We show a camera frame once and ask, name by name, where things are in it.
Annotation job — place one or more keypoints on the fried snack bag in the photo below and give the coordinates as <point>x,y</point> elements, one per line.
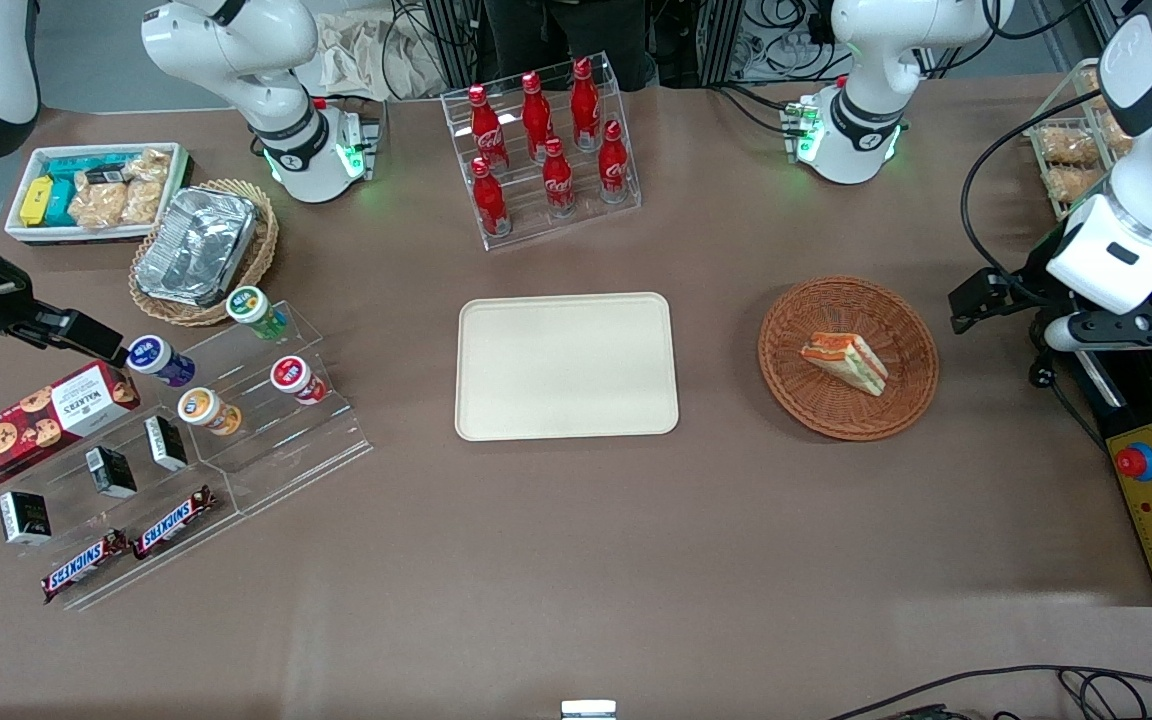
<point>98,205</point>
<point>1116,132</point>
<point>146,190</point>
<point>1066,146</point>
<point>1078,185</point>

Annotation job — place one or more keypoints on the clear acrylic stepped riser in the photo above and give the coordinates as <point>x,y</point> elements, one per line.
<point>296,450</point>
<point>76,522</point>

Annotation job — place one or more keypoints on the aluminium foil tray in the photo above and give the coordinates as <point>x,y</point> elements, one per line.
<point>198,245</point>

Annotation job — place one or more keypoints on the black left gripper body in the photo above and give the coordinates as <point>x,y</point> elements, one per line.
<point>1034,278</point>

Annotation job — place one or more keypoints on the person in dark clothes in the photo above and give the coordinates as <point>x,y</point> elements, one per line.
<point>566,40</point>

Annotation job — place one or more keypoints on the clear acrylic bottle rack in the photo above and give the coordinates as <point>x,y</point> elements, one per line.
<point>576,225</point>

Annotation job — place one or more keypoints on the beige rectangular tray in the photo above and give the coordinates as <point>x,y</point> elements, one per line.
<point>566,366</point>

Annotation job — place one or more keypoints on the white cloth bag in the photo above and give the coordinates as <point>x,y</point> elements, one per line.
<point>356,60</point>

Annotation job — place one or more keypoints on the red emergency stop button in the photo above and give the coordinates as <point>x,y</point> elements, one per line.
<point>1136,461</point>

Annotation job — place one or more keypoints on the red cola bottle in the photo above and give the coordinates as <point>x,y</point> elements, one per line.
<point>487,130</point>
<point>585,105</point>
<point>558,180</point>
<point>537,118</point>
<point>614,165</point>
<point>490,200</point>

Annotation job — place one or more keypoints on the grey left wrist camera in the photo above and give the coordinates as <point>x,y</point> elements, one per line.
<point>1136,328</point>

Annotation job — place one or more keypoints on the small white metal object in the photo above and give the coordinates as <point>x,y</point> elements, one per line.
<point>588,710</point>

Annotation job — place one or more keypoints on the white plastic snack bin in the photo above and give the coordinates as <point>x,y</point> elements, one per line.
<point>26,235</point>

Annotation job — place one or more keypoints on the red Walkers cookie box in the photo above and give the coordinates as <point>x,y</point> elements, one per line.
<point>36,425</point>

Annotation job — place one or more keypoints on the purple lid cup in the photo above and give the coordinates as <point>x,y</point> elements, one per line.
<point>158,360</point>

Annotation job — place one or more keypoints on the aluminium frame post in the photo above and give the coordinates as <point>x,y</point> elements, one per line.
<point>721,40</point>
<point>454,40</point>

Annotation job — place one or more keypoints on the yellow small box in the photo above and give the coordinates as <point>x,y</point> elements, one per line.
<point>36,202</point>

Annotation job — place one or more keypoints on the green lid cup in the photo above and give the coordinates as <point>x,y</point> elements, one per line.
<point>254,308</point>

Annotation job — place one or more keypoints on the orange lid cup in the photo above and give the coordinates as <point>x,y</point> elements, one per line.
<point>206,410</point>

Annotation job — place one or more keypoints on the long teal box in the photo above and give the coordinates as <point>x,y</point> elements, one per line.
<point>76,165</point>

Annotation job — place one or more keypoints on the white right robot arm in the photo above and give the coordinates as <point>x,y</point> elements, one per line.
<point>236,50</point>

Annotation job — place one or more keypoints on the short teal box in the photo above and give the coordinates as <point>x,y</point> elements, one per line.
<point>60,205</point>

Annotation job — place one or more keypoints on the small black box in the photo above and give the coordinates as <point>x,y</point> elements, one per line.
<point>166,443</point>
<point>111,472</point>
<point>25,518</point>

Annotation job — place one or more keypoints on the red lid cup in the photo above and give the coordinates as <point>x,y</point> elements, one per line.
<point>296,378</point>

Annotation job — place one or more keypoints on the triangular sandwich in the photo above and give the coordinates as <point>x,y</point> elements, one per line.
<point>846,362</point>

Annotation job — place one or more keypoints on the brown round wicker basket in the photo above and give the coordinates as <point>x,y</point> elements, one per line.
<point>836,415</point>

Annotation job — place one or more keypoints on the light oval wicker basket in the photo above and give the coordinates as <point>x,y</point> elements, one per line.
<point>161,305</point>

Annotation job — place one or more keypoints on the Snickers bar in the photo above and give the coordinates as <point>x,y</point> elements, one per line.
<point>84,567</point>
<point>174,522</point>

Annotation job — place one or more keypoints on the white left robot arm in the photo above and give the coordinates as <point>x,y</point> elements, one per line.
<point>876,60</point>

